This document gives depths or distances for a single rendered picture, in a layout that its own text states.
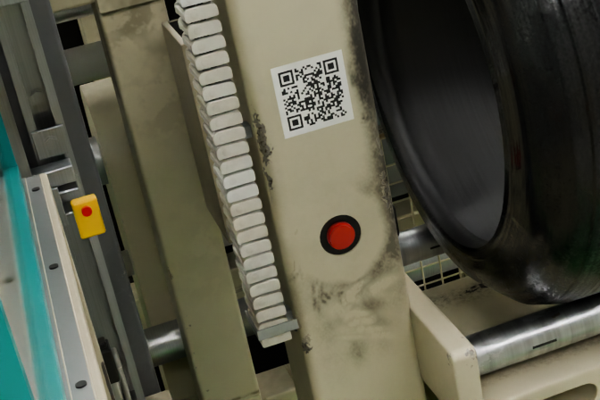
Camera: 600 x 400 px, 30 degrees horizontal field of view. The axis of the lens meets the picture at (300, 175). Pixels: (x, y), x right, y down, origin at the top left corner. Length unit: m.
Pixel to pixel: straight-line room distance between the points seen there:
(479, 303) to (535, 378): 0.28
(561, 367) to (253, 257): 0.36
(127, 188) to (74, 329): 1.24
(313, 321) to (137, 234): 0.78
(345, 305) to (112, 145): 0.78
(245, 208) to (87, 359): 0.53
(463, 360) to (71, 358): 0.59
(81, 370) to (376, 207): 0.61
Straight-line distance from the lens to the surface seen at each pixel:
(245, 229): 1.16
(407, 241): 1.46
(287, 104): 1.12
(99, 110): 1.93
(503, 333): 1.24
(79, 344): 0.67
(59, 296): 0.73
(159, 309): 2.04
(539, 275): 1.17
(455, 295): 1.55
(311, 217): 1.17
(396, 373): 1.29
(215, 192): 1.56
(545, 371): 1.27
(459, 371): 1.17
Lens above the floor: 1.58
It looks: 23 degrees down
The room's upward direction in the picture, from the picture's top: 12 degrees counter-clockwise
